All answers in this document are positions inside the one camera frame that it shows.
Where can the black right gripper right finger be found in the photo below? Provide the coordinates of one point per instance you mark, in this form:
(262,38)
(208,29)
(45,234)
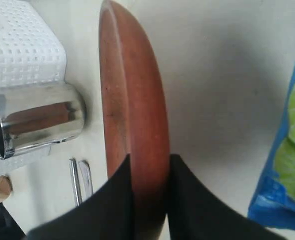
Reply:
(195,213)

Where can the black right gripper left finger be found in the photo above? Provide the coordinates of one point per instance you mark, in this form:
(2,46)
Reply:
(106,215)

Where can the steel fork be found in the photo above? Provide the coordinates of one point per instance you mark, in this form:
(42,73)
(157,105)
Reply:
(87,178)

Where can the steel table knife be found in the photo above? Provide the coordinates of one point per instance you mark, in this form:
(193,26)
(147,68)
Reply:
(75,181)

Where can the blue chips bag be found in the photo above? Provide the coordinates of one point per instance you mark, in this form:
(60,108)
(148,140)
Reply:
(273,202)

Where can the brown red plate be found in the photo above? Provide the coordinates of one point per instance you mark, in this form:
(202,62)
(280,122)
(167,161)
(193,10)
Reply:
(134,114)

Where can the shiny steel cup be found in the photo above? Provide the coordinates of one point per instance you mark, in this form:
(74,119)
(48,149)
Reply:
(37,116)

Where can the white woven plastic basket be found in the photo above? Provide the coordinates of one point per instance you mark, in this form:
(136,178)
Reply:
(30,53)

